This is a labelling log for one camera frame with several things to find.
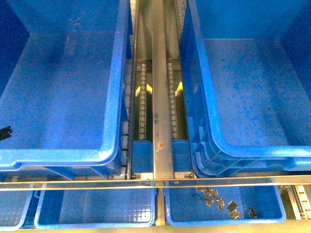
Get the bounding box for lower blue tray with clips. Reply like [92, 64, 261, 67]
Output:
[164, 182, 286, 227]

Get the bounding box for pile of small metal clips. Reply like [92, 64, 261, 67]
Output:
[182, 186, 263, 225]

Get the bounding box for blue target plastic bin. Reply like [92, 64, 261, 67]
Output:
[180, 0, 311, 178]

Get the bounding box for blue middle plastic bin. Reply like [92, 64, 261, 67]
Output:
[0, 0, 132, 180]

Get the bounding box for lower middle blue tray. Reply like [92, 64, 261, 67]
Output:
[34, 188, 156, 230]

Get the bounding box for small black plastic clip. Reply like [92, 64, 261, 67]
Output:
[0, 126, 12, 141]

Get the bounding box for lower left blue tray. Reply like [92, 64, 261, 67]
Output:
[0, 191, 33, 231]

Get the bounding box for metal roller rack frame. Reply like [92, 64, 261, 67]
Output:
[0, 0, 311, 229]

